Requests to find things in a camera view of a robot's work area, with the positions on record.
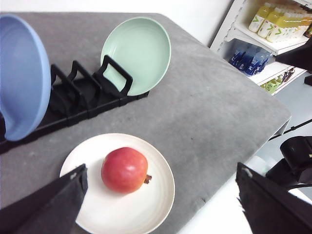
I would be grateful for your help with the blue plate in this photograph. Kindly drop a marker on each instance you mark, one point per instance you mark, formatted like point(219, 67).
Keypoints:
point(25, 79)

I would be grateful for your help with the yellow juice bottles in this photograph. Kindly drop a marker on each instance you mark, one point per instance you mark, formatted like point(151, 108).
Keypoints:
point(276, 26)

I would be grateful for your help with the light green plate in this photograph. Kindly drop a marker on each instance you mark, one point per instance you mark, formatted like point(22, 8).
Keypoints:
point(142, 47)

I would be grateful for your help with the white store shelf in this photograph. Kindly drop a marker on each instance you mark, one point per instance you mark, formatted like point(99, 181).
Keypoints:
point(234, 35)

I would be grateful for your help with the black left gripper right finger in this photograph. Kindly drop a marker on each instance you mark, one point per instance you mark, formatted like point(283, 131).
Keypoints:
point(270, 208)

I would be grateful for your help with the red pomegranate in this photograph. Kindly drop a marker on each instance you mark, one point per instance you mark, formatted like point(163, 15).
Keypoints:
point(124, 170)

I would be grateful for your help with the black dish rack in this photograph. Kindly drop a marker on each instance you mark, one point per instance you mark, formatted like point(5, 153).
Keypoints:
point(79, 97)

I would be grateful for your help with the white plate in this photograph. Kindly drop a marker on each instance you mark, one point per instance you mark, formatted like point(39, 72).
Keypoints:
point(107, 212)

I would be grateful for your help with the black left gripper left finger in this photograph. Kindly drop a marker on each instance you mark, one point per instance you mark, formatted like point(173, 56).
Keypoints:
point(51, 209)

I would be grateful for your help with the green drink bottles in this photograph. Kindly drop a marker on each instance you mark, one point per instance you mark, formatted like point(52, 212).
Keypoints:
point(272, 85)

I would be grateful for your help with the blue water bottles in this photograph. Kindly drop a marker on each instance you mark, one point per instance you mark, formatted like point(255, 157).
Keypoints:
point(250, 62)

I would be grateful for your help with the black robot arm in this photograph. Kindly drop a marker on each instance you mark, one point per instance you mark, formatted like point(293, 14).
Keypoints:
point(293, 169)

